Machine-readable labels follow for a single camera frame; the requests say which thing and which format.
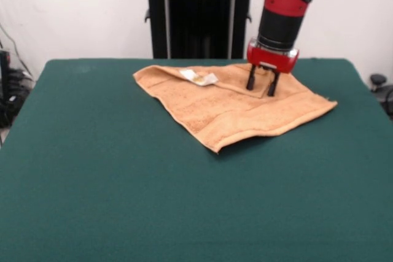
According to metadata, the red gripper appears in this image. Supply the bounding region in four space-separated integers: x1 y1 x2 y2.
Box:
245 37 300 97

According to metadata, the orange terry towel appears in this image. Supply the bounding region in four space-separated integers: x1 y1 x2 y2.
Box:
132 63 338 154

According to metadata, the black office chair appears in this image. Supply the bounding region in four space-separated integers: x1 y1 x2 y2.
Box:
369 73 393 112

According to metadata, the dark green table cloth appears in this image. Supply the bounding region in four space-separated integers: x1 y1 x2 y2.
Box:
0 58 393 262

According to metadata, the black equipment box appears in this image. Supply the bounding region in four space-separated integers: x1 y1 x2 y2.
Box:
0 49 24 128

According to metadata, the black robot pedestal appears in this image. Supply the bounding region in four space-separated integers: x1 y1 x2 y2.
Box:
134 0 262 60

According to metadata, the grey cable bundle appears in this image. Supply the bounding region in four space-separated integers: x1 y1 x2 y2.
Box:
0 22 35 82

